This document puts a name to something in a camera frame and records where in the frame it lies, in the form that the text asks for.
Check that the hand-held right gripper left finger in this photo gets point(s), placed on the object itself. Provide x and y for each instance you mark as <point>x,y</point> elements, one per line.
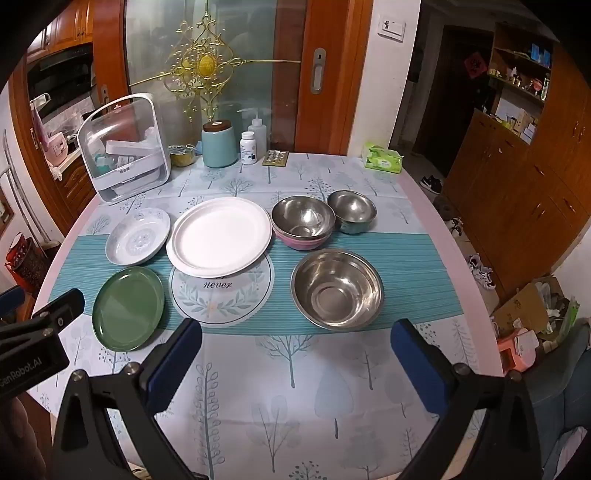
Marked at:
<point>175,364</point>

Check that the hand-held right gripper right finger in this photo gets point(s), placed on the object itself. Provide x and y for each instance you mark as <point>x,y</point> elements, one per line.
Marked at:
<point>415,369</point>

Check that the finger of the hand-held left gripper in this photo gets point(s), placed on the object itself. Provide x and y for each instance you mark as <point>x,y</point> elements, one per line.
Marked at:
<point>62,307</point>
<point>11,302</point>

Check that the green plate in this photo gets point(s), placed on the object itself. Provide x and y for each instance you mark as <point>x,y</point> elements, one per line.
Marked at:
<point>127,309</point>

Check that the blue floral patterned plate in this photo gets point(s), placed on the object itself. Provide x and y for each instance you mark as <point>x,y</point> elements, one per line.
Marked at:
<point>138,237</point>

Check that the large white plate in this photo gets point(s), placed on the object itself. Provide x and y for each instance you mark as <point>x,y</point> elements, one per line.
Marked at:
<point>217,235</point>

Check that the red basket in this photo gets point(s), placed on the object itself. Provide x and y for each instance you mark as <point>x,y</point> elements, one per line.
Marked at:
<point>23,267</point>

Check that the pink plastic container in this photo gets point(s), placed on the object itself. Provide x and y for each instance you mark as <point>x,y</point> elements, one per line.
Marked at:
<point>515,353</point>

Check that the large steel bowl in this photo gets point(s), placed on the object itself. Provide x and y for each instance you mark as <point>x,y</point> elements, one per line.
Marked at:
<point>337,286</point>

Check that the white sneaker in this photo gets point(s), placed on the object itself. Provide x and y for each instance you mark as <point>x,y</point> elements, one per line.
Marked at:
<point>457,226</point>
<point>482,272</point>

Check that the tree print tablecloth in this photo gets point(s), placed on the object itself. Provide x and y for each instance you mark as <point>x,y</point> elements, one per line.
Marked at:
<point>295,369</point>

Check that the cardboard box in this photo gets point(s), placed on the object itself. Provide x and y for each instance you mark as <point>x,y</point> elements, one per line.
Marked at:
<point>521,309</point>

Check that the grey-blue chair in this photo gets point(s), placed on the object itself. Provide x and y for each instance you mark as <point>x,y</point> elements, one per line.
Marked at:
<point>563,401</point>

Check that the pink rice cooker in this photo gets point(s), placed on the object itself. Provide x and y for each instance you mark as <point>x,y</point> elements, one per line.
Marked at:
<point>57,147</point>

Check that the small steel bowl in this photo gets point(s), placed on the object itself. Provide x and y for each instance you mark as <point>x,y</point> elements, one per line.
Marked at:
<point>351,207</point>

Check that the black shoe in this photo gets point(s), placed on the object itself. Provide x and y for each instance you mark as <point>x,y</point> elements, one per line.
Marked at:
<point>431,184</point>

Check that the pink steel bowl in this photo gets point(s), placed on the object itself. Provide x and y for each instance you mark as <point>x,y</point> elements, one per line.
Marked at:
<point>302,217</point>

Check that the small yellow tin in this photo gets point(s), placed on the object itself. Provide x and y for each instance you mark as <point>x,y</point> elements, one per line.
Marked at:
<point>182,158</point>

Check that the green tissue pack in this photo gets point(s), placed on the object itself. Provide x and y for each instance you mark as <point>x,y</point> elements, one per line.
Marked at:
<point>382,159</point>

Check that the wooden shelf cabinet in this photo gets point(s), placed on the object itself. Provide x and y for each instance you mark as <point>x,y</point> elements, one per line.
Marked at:
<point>531,184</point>

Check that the teal canister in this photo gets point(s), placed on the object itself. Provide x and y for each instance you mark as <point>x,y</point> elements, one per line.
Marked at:
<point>219,147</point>

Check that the white pill bottle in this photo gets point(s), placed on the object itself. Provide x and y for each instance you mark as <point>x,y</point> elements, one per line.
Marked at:
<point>248,150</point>

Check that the foil blister pack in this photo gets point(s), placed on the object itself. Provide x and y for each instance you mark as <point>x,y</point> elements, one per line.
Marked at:
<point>275,158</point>

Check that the black range hood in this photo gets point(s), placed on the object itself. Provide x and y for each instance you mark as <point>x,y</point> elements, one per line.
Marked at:
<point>60,76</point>

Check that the white squeeze bottle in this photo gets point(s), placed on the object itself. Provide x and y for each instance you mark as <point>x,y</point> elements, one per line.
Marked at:
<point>259,136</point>

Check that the glass door gold ornament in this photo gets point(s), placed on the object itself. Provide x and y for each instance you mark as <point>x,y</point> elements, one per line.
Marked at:
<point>152,46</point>

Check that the white light switch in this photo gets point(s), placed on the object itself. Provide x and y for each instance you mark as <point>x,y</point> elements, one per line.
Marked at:
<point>391,26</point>

